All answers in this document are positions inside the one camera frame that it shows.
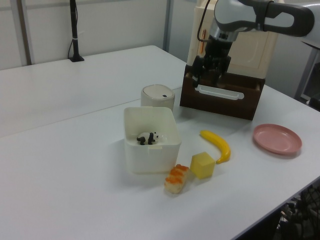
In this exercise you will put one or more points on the yellow cube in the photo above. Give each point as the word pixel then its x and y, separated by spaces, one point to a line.
pixel 202 166

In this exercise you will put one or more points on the cream mini trash can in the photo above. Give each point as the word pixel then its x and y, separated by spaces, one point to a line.
pixel 157 100

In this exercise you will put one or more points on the yellow toy banana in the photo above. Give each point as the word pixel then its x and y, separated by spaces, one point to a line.
pixel 220 145

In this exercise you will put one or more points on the pink plate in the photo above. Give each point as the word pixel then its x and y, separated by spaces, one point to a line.
pixel 275 138

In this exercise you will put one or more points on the orange box latch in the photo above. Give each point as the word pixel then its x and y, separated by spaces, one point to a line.
pixel 201 47

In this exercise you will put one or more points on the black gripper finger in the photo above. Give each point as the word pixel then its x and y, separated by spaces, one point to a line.
pixel 225 66
pixel 197 70

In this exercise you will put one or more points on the dark wood drawer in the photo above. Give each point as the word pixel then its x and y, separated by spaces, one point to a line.
pixel 220 108

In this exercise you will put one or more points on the toy panda figure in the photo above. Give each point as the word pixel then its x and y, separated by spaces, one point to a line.
pixel 145 137

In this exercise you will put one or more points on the white plastic box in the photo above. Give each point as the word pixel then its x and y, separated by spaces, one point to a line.
pixel 152 160

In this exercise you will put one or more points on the toy salmon roe sushi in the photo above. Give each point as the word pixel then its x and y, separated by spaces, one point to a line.
pixel 175 182

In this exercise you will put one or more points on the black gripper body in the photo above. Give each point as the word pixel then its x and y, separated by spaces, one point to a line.
pixel 218 50

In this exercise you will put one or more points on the black stand pole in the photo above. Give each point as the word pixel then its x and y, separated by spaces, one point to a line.
pixel 74 25

